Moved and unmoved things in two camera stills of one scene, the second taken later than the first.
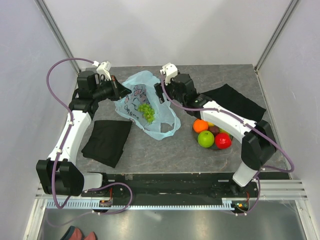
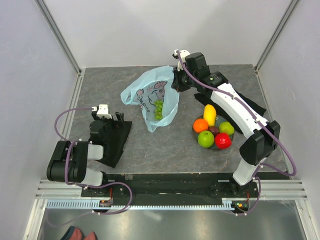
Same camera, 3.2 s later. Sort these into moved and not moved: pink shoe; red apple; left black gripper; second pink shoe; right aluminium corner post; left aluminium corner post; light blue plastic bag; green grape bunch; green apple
Moved: green grape bunch; left black gripper; light blue plastic bag
Not moved: right aluminium corner post; pink shoe; second pink shoe; red apple; left aluminium corner post; green apple
